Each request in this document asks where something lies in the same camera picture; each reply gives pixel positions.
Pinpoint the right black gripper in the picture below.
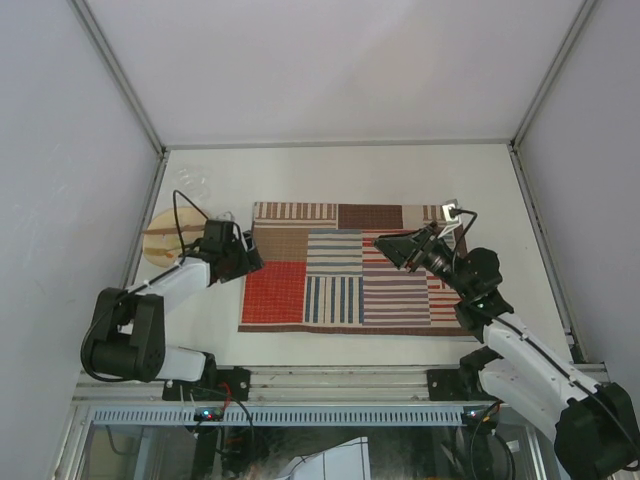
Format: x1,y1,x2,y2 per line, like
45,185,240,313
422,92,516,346
373,220,473,298

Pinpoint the patchwork striped placemat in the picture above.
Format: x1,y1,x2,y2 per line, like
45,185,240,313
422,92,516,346
238,202,467,338

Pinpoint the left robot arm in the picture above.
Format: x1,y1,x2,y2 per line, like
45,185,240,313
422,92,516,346
80,220,264,400

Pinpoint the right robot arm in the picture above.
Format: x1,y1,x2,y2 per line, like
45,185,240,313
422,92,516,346
373,226,639,479

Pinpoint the round wooden plate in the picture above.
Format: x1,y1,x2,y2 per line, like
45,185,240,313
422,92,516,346
142,207,205,268

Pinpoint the brown wooden knife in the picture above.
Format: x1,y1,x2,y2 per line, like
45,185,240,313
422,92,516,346
142,225,204,236

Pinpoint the clear glass cup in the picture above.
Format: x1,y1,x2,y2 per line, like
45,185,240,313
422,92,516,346
174,166,211,203

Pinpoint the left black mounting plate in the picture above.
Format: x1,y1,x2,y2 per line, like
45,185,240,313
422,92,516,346
161,367,251,402

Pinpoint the black mounting plate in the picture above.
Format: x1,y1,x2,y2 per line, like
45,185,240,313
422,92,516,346
426,368,467,402
161,367,251,402

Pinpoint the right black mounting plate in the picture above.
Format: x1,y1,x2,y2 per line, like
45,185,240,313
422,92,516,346
426,368,467,402

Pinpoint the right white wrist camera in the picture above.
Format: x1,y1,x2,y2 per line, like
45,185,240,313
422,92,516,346
438,200,462,238

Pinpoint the aluminium front rail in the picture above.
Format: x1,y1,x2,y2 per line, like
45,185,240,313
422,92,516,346
72,365,434,404

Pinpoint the perforated blue cable tray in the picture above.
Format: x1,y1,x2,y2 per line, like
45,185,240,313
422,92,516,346
91,405,465,427

